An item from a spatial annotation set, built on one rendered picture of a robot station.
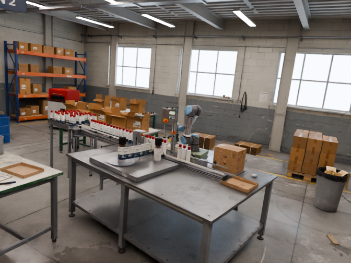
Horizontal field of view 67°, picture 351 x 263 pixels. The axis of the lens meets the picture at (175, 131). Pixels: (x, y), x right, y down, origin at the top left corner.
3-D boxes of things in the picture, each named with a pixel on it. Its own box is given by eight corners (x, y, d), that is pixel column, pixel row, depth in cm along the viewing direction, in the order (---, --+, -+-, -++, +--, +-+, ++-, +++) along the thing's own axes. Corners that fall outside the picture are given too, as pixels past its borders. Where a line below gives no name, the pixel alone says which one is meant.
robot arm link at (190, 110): (192, 145, 359) (199, 106, 338) (183, 146, 351) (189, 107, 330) (187, 141, 368) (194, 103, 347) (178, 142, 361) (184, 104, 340)
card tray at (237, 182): (220, 183, 277) (221, 180, 276) (232, 178, 297) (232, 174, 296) (247, 193, 259) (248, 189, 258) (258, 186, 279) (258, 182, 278)
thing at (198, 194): (65, 155, 329) (65, 153, 328) (150, 140, 444) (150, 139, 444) (210, 224, 202) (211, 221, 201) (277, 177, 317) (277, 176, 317)
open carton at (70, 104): (60, 117, 586) (60, 100, 578) (77, 116, 625) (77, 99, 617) (73, 120, 569) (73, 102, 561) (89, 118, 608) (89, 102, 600)
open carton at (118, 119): (105, 127, 525) (105, 108, 518) (122, 124, 572) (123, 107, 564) (123, 131, 506) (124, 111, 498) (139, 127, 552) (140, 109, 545)
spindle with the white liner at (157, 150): (151, 162, 310) (153, 137, 304) (156, 160, 317) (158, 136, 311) (156, 164, 305) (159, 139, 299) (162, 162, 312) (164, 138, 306)
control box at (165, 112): (160, 122, 344) (162, 107, 341) (173, 122, 349) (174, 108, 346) (162, 123, 335) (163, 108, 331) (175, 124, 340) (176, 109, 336)
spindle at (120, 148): (115, 160, 300) (116, 135, 295) (121, 159, 307) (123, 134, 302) (120, 163, 295) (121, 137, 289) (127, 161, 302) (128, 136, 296)
